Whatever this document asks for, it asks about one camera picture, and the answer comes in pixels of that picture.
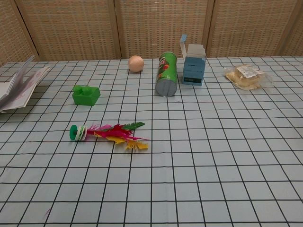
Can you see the colourful feather shuttlecock green base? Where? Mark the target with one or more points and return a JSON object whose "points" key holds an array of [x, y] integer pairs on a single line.
{"points": [[111, 133]]}

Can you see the checked grid tablecloth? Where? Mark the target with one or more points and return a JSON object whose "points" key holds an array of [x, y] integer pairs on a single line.
{"points": [[189, 153]]}

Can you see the green Pringles can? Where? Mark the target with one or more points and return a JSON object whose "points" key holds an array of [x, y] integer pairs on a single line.
{"points": [[166, 75]]}

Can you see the orange ball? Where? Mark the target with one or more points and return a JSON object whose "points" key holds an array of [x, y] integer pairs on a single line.
{"points": [[136, 63]]}

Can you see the open blue carton box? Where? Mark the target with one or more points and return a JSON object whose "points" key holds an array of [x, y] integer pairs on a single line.
{"points": [[193, 69]]}

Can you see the green toy building brick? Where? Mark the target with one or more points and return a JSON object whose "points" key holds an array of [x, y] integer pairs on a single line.
{"points": [[85, 95]]}

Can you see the woven bamboo folding screen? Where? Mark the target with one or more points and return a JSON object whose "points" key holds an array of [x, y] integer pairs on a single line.
{"points": [[151, 28]]}

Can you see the bagged bread in clear plastic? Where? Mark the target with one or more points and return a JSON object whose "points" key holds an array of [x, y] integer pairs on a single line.
{"points": [[247, 76]]}

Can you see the open white booklet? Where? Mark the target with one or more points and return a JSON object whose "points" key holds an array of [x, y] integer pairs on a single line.
{"points": [[17, 87]]}

